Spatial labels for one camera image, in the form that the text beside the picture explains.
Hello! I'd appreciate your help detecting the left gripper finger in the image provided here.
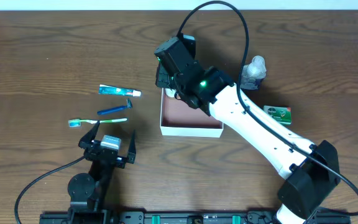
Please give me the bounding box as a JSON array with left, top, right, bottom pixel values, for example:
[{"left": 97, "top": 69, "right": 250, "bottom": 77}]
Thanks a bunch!
[
  {"left": 79, "top": 121, "right": 100, "bottom": 144},
  {"left": 127, "top": 130, "right": 136, "bottom": 156}
]

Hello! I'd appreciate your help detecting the blue disposable razor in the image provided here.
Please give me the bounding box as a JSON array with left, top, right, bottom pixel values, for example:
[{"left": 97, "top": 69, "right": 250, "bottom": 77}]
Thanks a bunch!
[{"left": 97, "top": 98, "right": 132, "bottom": 115}]

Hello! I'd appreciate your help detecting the green toothpaste tube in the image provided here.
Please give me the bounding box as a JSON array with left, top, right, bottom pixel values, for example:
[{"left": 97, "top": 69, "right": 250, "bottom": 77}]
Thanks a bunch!
[{"left": 99, "top": 84, "right": 142, "bottom": 97}]

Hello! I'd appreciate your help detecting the dark blue pump bottle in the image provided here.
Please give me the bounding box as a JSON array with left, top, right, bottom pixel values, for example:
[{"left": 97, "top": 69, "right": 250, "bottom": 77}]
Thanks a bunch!
[{"left": 240, "top": 55, "right": 267, "bottom": 90}]

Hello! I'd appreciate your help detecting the green soap bar box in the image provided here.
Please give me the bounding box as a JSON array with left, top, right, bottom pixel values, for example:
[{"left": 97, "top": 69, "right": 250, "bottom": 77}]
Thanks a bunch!
[{"left": 263, "top": 105, "right": 292, "bottom": 125}]

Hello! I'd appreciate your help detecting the white cream tube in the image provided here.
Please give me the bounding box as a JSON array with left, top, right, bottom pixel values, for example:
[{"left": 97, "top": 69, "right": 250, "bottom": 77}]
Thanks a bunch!
[{"left": 165, "top": 88, "right": 177, "bottom": 98}]

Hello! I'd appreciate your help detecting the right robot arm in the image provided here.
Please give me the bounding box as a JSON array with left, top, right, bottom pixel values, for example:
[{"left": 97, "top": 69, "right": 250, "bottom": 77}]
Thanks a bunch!
[{"left": 154, "top": 37, "right": 340, "bottom": 223}]

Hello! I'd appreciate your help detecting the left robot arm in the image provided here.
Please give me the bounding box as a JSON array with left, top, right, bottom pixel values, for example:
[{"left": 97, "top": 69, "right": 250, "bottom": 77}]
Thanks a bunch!
[{"left": 62, "top": 122, "right": 136, "bottom": 224}]

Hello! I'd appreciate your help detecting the green white toothbrush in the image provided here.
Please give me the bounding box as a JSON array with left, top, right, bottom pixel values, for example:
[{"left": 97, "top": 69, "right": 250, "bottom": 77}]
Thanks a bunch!
[{"left": 68, "top": 118, "right": 127, "bottom": 128}]

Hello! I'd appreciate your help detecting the white box with pink interior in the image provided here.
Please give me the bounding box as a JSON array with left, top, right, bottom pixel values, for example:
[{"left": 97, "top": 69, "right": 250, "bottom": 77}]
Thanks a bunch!
[{"left": 160, "top": 89, "right": 224, "bottom": 138}]

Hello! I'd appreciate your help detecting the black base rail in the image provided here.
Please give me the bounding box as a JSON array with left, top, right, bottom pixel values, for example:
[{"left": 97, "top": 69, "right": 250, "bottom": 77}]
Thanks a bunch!
[{"left": 39, "top": 210, "right": 352, "bottom": 224}]

